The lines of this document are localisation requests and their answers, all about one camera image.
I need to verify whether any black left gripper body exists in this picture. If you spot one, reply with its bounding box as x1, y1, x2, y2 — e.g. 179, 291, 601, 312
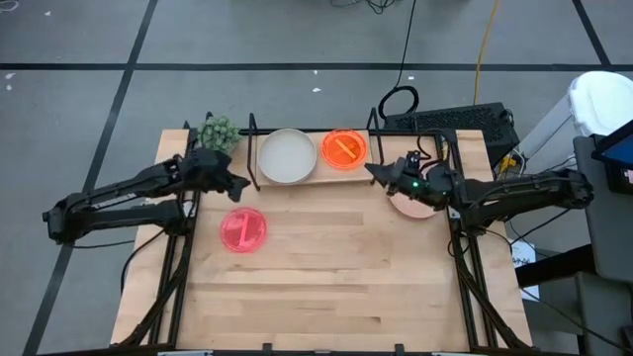
185, 147, 233, 192

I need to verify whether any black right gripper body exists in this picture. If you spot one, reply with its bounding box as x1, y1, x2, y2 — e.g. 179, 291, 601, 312
395, 150, 459, 207

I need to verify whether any pale pink opaque plate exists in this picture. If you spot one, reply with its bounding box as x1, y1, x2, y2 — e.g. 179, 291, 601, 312
389, 193, 440, 221

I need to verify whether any beige plate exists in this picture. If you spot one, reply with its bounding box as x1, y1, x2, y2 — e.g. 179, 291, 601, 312
256, 127, 318, 187

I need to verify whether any wooden shelf with black legs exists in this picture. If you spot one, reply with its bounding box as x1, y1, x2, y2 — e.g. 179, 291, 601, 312
245, 112, 385, 192

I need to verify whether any green potted plant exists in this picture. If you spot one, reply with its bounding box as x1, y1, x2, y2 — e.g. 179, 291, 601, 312
197, 115, 242, 155

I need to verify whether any black computer tower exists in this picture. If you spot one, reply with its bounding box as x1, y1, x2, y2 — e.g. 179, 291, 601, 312
383, 102, 521, 167

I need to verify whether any white paper sheet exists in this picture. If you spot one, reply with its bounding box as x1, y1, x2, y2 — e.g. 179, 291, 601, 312
508, 239, 540, 301

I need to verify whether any grey equipment cart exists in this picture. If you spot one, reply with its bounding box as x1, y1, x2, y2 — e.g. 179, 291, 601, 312
573, 133, 633, 356

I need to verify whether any white trash bin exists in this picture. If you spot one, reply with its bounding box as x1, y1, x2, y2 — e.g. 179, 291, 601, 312
517, 70, 633, 159

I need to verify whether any black monitor with blue screen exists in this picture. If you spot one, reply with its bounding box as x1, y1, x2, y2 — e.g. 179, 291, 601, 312
590, 120, 633, 195

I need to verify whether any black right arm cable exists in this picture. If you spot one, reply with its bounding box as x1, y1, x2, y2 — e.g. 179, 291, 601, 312
414, 129, 449, 164

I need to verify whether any black aluminium table frame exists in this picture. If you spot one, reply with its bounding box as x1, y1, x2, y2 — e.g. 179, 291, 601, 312
111, 106, 535, 356

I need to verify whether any black power cable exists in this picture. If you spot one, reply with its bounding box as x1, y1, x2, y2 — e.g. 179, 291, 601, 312
120, 229, 164, 298

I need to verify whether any black hanging cable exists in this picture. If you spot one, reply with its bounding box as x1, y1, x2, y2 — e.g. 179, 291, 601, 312
378, 0, 420, 120

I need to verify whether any yellow hanging cable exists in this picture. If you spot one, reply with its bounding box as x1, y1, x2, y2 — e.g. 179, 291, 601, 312
473, 0, 501, 106

